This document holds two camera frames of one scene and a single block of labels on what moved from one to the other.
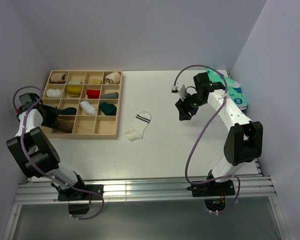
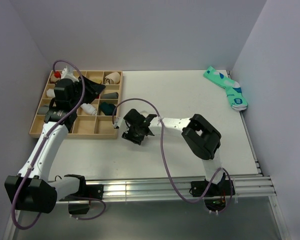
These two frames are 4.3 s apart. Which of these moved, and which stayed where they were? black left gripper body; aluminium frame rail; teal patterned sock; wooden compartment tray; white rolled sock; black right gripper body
Moved: black left gripper body; black right gripper body
Stayed: aluminium frame rail; teal patterned sock; wooden compartment tray; white rolled sock
